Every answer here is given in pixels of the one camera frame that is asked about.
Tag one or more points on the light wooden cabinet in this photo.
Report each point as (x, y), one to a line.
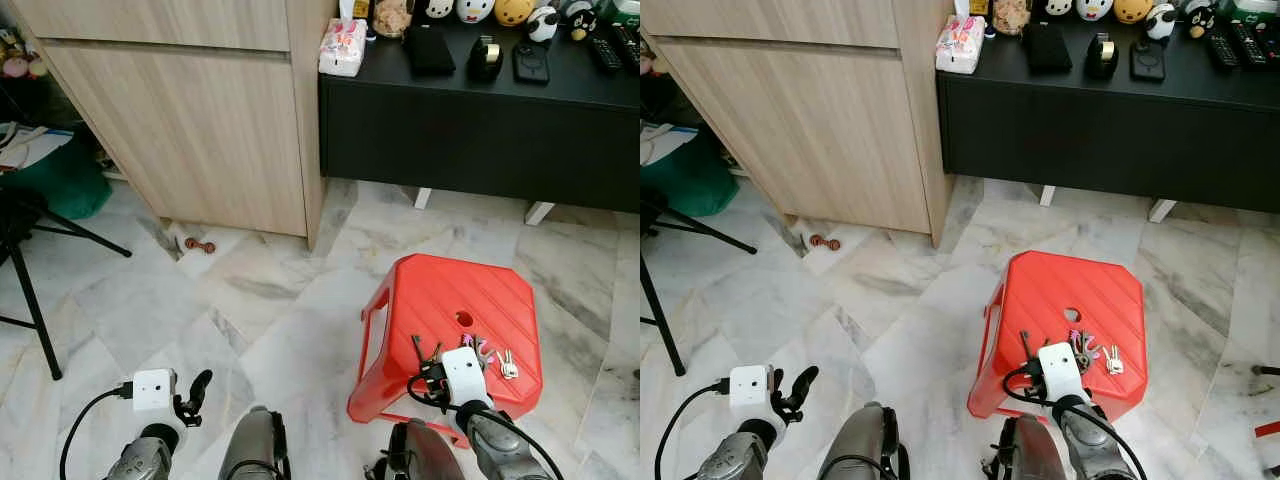
(200, 130)
(830, 125)

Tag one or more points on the grey robot left leg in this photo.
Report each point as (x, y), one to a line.
(252, 450)
(865, 445)

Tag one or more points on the pink soft toys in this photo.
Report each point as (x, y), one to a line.
(15, 60)
(652, 62)

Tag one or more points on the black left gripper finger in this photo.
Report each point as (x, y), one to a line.
(202, 385)
(809, 381)

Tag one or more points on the black white round figurine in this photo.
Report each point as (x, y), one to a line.
(1057, 6)
(435, 8)

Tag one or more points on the black wallet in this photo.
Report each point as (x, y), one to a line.
(1048, 48)
(430, 50)

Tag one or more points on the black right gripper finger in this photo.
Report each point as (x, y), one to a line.
(1042, 350)
(437, 353)
(1024, 344)
(417, 348)

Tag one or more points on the grey robot right leg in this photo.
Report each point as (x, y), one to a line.
(425, 455)
(1025, 452)

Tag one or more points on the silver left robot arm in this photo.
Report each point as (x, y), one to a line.
(150, 455)
(745, 455)

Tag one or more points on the red plastic stool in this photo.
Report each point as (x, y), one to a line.
(1080, 285)
(450, 290)

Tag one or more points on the white papers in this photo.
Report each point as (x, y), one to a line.
(665, 142)
(30, 145)

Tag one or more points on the glass jar red lid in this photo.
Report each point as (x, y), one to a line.
(1011, 15)
(392, 17)

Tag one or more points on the small black figurine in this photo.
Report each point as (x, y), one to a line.
(579, 20)
(1198, 18)

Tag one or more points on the black folding chair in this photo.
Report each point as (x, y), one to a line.
(648, 210)
(15, 210)

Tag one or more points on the gold trophy blue ball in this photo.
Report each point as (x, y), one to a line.
(970, 6)
(355, 8)

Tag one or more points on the pink white tissue pack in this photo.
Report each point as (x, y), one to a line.
(960, 45)
(342, 48)

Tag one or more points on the bunch of keys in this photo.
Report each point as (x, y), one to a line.
(1113, 360)
(508, 365)

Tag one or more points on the yellow round figurine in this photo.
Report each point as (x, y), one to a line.
(1134, 9)
(515, 10)

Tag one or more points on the black phone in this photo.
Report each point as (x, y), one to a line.
(1148, 61)
(531, 63)

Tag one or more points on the black remote control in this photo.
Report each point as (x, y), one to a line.
(1222, 51)
(1250, 42)
(628, 42)
(605, 53)

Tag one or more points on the black tape dispenser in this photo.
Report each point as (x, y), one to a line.
(485, 60)
(1102, 56)

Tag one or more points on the grey robot leg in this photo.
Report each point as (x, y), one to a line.
(252, 450)
(425, 455)
(865, 445)
(1025, 452)

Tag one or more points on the green box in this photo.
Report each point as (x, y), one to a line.
(622, 10)
(1250, 9)

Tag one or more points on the small white cow figurine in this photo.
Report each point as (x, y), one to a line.
(1161, 21)
(543, 24)

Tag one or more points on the cardboard box red edge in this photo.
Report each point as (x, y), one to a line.
(1268, 428)

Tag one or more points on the green bag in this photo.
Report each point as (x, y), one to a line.
(60, 185)
(695, 182)

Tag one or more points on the small red-brown floor toy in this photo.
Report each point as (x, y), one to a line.
(824, 241)
(199, 244)

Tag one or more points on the black low console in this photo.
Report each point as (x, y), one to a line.
(1100, 130)
(480, 135)

